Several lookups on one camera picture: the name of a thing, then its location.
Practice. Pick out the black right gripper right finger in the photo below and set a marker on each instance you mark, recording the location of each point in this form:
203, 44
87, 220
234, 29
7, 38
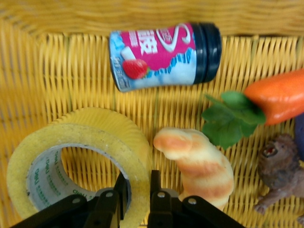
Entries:
166, 211

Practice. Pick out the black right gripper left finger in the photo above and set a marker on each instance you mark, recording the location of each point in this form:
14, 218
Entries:
102, 209

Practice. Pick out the yellow tape roll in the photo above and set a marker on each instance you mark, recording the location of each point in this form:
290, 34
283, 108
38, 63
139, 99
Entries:
21, 166

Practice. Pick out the toy croissant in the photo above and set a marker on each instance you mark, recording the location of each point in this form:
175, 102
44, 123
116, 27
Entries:
202, 166

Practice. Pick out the brown toy lion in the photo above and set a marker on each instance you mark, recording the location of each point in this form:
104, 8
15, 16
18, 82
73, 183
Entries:
280, 166

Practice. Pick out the yellow wicker basket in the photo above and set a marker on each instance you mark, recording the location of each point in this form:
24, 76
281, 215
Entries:
71, 71

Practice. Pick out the purple cube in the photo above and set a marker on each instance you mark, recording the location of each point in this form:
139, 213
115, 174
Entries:
299, 137

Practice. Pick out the orange toy carrot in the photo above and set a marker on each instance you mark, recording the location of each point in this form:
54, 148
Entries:
278, 99

